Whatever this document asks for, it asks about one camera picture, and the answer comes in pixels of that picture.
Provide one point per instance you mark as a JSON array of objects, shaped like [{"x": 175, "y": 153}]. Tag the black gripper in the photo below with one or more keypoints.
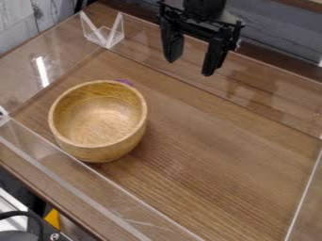
[{"x": 202, "y": 19}]

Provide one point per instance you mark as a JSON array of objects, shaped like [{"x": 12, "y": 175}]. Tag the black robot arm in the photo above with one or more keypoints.
[{"x": 205, "y": 20}]

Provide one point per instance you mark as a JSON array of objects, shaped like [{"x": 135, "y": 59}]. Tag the purple eggplant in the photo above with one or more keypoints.
[{"x": 125, "y": 81}]

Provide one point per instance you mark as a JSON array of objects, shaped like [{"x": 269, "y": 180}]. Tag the brown wooden bowl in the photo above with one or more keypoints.
[{"x": 98, "y": 120}]

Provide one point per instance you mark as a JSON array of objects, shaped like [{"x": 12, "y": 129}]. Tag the clear acrylic tray walls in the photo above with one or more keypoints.
[{"x": 227, "y": 168}]

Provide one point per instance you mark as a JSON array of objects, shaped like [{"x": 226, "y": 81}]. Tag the black device with yellow label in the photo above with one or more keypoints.
[{"x": 42, "y": 231}]

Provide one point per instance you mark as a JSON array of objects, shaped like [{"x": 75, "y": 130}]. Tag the clear acrylic corner bracket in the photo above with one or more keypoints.
[{"x": 104, "y": 36}]

